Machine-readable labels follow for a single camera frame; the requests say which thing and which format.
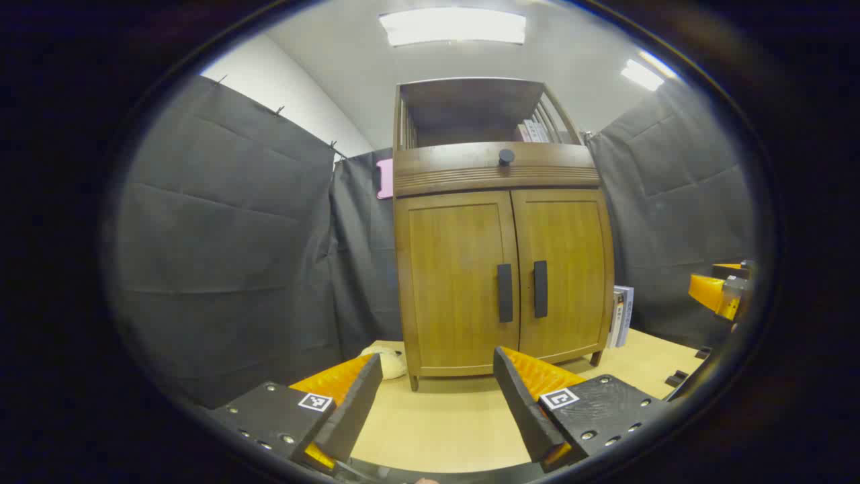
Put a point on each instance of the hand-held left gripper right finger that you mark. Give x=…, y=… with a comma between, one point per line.
x=524, y=410

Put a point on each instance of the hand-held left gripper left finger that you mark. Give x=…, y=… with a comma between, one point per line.
x=353, y=413

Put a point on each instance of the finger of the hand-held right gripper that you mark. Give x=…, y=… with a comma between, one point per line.
x=709, y=292
x=729, y=271

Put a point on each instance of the wooden shoe cabinet door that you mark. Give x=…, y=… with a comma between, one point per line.
x=450, y=282
x=571, y=269

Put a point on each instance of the wooden double-door shoe cabinet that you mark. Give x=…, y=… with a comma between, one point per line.
x=470, y=111

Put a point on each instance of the small black block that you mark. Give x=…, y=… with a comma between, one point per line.
x=676, y=378
x=703, y=352

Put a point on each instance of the cream round object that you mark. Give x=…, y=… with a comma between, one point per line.
x=392, y=363

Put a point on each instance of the pale blue upright book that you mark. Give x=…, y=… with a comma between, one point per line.
x=626, y=312

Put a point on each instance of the small ceiling light panel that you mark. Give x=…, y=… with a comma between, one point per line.
x=641, y=74

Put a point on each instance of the round black drawer knob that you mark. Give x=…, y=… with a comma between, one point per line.
x=506, y=157

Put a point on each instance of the wooden ribbed drawer front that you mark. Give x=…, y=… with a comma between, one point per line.
x=443, y=168

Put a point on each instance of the large ceiling light panel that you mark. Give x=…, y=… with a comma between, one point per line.
x=451, y=27

